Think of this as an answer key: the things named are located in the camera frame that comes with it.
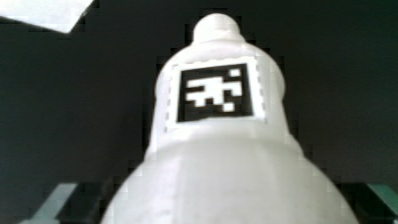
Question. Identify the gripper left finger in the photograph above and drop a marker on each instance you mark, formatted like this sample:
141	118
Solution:
73	205

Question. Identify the white lamp bulb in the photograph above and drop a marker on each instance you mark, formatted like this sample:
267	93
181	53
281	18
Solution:
226	174

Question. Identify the white fence frame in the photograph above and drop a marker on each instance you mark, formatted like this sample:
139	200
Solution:
52	14

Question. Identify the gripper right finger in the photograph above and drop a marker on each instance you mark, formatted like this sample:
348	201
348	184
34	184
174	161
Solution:
373	202

